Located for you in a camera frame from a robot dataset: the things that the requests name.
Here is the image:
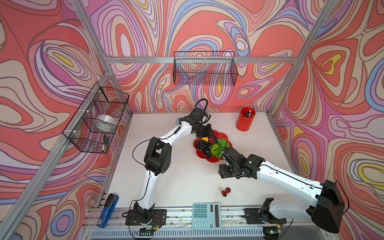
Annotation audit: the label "black fake grape bunch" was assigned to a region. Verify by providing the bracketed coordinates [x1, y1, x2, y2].
[195, 140, 212, 159]

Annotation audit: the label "green fake custard apple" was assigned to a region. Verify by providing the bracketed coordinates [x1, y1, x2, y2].
[211, 144, 223, 159]

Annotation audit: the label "red fake cherries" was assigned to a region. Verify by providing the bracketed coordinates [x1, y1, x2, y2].
[219, 188, 231, 197]

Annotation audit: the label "green fake grape bunch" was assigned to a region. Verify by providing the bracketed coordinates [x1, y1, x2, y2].
[217, 138, 231, 149]

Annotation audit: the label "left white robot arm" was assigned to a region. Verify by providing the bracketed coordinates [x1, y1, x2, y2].
[128, 114, 213, 225]

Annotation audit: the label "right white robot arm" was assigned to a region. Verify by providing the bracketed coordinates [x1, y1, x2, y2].
[219, 148, 346, 234]

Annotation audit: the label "red flower-shaped fruit bowl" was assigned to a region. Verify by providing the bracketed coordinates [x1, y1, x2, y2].
[193, 130, 233, 163]

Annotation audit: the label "red cylindrical pen holder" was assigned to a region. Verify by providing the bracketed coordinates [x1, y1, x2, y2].
[236, 107, 256, 132]

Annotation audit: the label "mint green calculator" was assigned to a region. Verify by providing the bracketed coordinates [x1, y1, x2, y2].
[192, 203, 222, 231]

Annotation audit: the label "black wire basket back wall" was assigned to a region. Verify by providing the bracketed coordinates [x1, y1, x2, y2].
[173, 50, 238, 86]

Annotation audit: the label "black wire basket wall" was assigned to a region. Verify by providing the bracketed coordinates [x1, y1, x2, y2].
[63, 83, 130, 154]
[173, 50, 238, 86]

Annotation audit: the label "black wire basket left wall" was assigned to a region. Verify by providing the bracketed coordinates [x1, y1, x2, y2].
[63, 83, 130, 154]

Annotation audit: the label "blue tool on rail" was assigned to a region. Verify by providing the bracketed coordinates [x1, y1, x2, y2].
[97, 194, 119, 228]

